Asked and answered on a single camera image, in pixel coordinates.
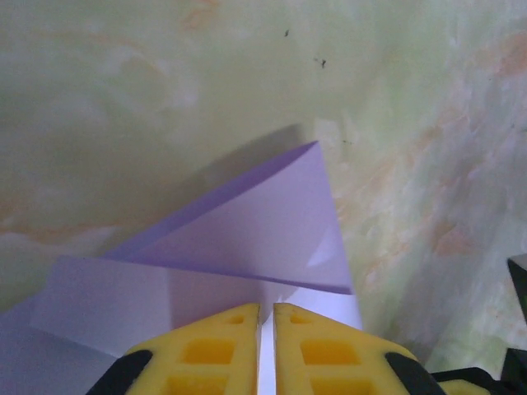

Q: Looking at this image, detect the purple paper sheet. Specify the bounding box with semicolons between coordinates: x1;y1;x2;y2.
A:
0;140;365;395

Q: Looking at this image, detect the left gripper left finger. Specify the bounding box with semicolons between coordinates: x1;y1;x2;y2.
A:
92;303;263;395

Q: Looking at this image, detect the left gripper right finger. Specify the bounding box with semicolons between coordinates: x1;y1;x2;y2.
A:
273;303;448;395

